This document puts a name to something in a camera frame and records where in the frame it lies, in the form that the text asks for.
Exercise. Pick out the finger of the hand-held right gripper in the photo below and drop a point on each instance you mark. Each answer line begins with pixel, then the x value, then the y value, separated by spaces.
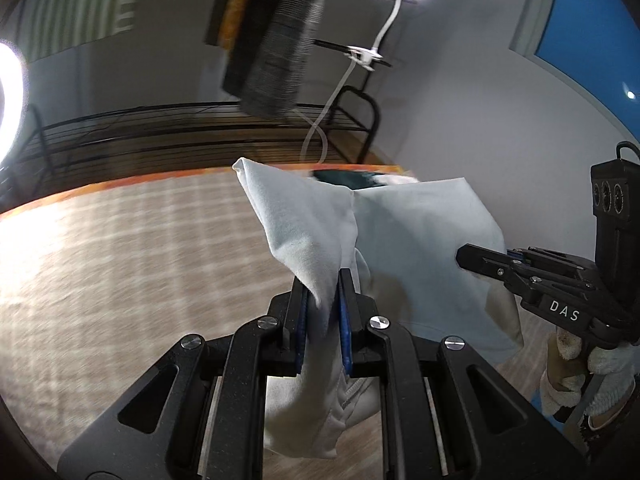
pixel 560 265
pixel 480 260

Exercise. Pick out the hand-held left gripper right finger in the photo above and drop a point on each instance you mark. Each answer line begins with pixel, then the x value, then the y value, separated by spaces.
pixel 345 330

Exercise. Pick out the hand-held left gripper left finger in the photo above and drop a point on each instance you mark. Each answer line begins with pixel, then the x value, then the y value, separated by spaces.
pixel 300 330

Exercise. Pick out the white shorts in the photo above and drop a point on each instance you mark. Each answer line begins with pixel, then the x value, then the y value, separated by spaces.
pixel 415 240

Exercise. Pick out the person's right forearm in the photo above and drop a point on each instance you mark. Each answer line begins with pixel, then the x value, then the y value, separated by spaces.
pixel 610 417

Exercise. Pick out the person's right hand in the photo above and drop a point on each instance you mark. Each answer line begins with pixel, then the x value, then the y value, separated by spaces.
pixel 610 370

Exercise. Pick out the green and white cloth pile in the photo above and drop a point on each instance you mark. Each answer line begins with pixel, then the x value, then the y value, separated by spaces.
pixel 350 177

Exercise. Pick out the beige woven blanket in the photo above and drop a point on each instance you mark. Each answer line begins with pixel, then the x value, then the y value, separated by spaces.
pixel 125 260

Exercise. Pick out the blue door panel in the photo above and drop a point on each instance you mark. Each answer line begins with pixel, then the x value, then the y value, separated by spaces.
pixel 590 45

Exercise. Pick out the black hanging garment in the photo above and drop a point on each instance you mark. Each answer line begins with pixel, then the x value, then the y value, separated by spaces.
pixel 245 70

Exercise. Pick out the grey checked hanging cloth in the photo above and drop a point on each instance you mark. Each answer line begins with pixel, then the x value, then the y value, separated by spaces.
pixel 285 50

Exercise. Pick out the orange hanging cloth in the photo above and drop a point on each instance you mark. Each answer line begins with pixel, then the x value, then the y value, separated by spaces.
pixel 235 15

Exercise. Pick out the striped curtain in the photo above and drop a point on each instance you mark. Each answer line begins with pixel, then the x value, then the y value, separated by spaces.
pixel 80 5

